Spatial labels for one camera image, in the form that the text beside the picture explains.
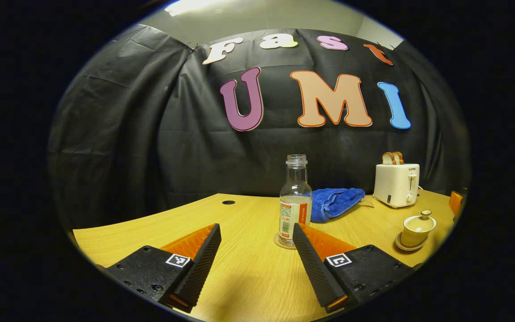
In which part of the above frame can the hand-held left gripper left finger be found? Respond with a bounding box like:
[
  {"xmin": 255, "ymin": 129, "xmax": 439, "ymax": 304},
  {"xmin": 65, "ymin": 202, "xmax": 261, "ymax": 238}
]
[{"xmin": 105, "ymin": 223, "xmax": 222, "ymax": 314}]

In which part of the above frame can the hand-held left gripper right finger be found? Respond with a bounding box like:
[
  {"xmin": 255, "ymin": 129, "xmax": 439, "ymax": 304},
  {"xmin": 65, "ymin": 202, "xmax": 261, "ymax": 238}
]
[{"xmin": 292, "ymin": 222, "xmax": 417, "ymax": 314}]

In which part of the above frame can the cream teacup lid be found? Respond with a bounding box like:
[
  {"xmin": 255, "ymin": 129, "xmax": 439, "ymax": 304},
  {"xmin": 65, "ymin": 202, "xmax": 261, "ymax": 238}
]
[{"xmin": 404, "ymin": 210, "xmax": 437, "ymax": 233}]

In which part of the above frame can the round brown coaster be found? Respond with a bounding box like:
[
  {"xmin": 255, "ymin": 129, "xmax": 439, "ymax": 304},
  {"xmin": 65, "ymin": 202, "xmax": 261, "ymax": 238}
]
[{"xmin": 274, "ymin": 232, "xmax": 299, "ymax": 250}]

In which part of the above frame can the cream ceramic teacup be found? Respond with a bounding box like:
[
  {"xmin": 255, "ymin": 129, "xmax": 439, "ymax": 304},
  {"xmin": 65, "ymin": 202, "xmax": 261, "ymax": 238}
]
[{"xmin": 401, "ymin": 218, "xmax": 437, "ymax": 247}]

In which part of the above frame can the clear glass water bottle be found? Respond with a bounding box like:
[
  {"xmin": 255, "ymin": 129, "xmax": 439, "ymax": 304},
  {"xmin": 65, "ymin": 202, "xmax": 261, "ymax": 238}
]
[{"xmin": 278, "ymin": 154, "xmax": 313, "ymax": 249}]

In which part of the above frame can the cream teacup saucer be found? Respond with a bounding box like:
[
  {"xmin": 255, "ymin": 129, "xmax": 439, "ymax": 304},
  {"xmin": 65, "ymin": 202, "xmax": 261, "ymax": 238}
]
[{"xmin": 395, "ymin": 233, "xmax": 429, "ymax": 252}]

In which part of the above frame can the white toaster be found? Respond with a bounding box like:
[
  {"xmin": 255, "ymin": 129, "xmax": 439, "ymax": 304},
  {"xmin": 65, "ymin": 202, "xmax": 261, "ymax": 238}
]
[{"xmin": 373, "ymin": 163, "xmax": 420, "ymax": 209}]

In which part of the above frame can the blue towel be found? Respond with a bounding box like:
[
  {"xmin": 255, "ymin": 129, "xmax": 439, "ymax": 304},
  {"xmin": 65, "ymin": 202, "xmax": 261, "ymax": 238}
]
[{"xmin": 310, "ymin": 187, "xmax": 366, "ymax": 223}]

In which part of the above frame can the black backdrop cloth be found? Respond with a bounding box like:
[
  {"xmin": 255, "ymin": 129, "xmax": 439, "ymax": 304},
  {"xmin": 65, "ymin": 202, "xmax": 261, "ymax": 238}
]
[{"xmin": 47, "ymin": 23, "xmax": 470, "ymax": 231}]

